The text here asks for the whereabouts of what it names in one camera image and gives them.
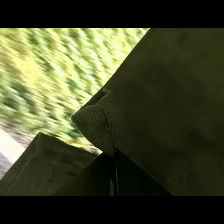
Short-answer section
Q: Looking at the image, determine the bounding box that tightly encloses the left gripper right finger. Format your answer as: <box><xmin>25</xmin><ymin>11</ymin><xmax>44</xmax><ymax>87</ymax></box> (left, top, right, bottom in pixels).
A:
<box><xmin>115</xmin><ymin>150</ymin><xmax>172</xmax><ymax>197</ymax></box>

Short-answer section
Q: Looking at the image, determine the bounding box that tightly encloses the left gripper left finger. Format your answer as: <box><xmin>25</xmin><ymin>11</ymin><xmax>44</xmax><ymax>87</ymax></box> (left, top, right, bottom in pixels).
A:
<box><xmin>57</xmin><ymin>151</ymin><xmax>116</xmax><ymax>197</ymax></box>

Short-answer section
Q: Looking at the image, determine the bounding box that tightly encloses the dark green garment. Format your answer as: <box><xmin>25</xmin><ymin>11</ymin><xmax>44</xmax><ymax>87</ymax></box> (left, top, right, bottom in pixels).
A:
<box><xmin>0</xmin><ymin>27</ymin><xmax>224</xmax><ymax>197</ymax></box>

